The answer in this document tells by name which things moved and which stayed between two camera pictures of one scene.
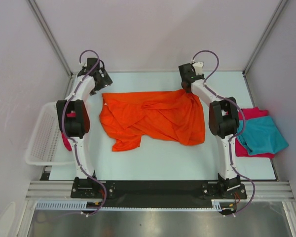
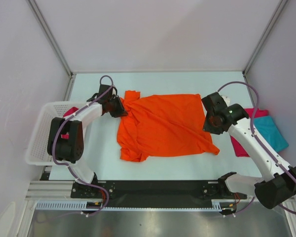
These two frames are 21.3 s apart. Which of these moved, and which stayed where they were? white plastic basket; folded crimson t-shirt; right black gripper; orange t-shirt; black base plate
Moved: right black gripper; orange t-shirt
Stayed: black base plate; folded crimson t-shirt; white plastic basket
